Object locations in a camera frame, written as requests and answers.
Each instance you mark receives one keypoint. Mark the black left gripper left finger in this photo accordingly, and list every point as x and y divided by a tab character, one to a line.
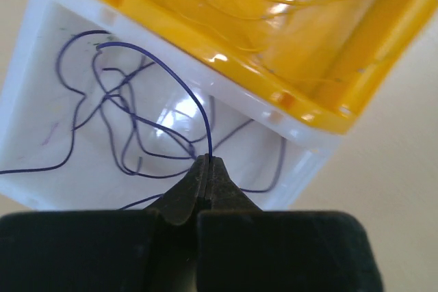
151	249

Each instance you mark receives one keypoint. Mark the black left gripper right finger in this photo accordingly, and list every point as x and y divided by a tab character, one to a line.
242	248

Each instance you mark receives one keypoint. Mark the white plastic bin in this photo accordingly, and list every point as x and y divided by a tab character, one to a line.
99	112

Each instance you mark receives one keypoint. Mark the yellow plastic bin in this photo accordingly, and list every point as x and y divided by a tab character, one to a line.
320	61

